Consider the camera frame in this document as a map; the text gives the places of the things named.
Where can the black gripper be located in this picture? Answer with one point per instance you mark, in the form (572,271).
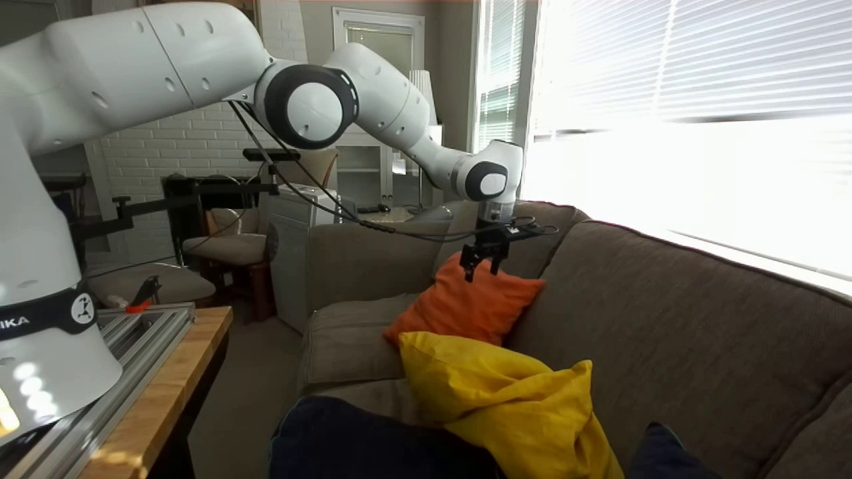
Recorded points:
(496,226)

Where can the orange pillow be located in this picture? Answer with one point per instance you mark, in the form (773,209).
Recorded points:
(468,302)

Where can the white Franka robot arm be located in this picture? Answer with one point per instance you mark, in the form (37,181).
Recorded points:
(134,62)

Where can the yellow pillow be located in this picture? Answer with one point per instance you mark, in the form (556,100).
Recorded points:
(508,399)

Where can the navy pillow teal piping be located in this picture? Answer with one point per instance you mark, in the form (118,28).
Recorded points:
(374,443)
(666,455)

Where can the white box appliance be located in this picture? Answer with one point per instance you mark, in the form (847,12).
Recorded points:
(296,249)

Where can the grey-brown fabric sofa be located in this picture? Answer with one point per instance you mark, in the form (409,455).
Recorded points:
(674,355)

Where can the beige cushioned armchair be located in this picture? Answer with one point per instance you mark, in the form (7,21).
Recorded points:
(230,249)

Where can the white window blinds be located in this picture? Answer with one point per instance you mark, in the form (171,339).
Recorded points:
(709,134)

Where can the round beige ottoman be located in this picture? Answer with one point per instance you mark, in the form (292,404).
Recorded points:
(170,282)

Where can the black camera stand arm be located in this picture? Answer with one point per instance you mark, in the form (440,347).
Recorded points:
(150,209)

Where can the aluminium rail base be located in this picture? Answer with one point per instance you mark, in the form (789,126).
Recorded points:
(107,373)

